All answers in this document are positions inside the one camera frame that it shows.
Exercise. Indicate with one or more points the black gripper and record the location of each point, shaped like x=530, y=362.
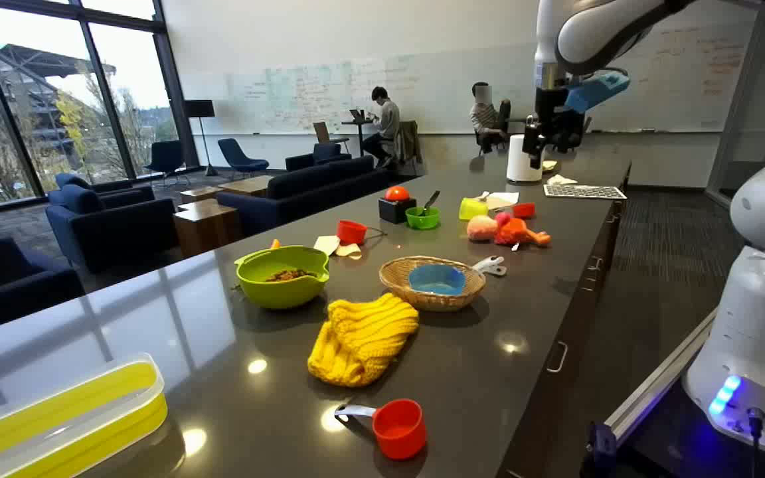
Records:
x=560, y=121

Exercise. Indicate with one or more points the woven wicker basket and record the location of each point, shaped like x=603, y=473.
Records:
x=395, y=285

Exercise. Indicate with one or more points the yellow knitted towel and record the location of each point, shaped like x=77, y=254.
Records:
x=358, y=340

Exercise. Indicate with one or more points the white paper towel roll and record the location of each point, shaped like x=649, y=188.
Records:
x=519, y=169

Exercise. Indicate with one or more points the small pale yellow object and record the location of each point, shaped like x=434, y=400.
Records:
x=551, y=166

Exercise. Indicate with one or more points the white crumpled tissue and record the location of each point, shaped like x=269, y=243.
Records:
x=560, y=182

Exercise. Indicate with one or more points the printed paper sheet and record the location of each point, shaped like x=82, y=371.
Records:
x=587, y=192

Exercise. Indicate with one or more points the small red bowl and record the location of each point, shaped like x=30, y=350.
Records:
x=524, y=210

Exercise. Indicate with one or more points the orange plush toy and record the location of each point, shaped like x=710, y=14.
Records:
x=515, y=233

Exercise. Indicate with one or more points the yellow-green plastic cup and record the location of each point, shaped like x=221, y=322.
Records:
x=474, y=210

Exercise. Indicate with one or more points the pink peach plush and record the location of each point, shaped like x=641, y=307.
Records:
x=482, y=229

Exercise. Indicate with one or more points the black spoon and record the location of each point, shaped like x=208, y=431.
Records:
x=434, y=198

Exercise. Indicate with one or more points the small white clip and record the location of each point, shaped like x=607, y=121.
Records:
x=490, y=267

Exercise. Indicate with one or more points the small green bowl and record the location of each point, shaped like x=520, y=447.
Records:
x=422, y=222

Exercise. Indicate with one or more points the orange toy tomato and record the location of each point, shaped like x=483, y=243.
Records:
x=395, y=194

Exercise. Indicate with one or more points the person in grey shirt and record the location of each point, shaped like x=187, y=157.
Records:
x=389, y=124

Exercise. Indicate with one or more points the blue bowl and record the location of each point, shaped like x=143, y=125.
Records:
x=437, y=283

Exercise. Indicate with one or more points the small dark desk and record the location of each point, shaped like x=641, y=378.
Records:
x=357, y=121

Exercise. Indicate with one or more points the small red cup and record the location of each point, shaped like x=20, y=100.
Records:
x=352, y=233

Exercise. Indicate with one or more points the pale toy food piece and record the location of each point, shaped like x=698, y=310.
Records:
x=349, y=254

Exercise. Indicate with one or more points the small dark blue armchair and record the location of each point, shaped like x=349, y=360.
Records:
x=317, y=157

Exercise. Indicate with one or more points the white toy food slice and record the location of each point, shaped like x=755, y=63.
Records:
x=326, y=246

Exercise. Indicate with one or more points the long dark blue sofa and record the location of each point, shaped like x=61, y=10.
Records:
x=305, y=190

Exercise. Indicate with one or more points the brown wooden counter cabinet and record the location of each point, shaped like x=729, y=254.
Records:
x=543, y=415

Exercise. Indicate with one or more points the brown food pieces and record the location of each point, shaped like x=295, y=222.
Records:
x=287, y=275

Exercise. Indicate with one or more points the low coffee table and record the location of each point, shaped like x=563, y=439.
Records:
x=248, y=185

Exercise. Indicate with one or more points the large green bowl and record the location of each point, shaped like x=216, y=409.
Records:
x=279, y=293

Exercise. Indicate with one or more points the blue lounge chair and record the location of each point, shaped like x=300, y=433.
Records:
x=240, y=157

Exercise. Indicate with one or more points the red measuring cup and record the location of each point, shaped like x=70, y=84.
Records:
x=398, y=431

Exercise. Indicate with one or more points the wooden side table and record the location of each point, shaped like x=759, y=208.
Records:
x=208, y=229

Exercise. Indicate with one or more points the dark lounge chair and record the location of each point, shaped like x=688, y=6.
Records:
x=166, y=157

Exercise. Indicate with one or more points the yellow lidded plastic container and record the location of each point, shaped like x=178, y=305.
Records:
x=73, y=415

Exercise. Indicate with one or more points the wall whiteboard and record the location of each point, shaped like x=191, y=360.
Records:
x=329, y=95

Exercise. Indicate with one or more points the aluminium frame rail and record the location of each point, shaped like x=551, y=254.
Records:
x=657, y=388

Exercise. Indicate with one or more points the black window frame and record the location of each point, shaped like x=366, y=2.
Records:
x=167, y=71

